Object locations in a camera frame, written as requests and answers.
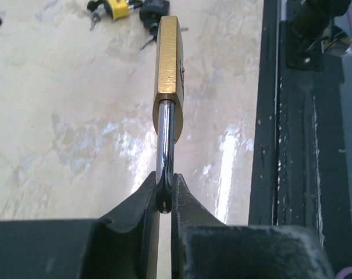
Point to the black padlock with keys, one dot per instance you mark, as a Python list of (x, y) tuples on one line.
[(152, 14)]

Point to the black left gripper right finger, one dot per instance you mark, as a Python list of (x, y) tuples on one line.
[(204, 247)]

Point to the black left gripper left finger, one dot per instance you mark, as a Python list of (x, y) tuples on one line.
[(122, 243)]

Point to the brass padlock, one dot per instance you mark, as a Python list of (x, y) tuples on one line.
[(167, 110)]

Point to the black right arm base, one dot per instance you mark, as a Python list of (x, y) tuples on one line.
[(314, 29)]

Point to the yellow padlock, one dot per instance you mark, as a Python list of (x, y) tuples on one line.
[(115, 9)]

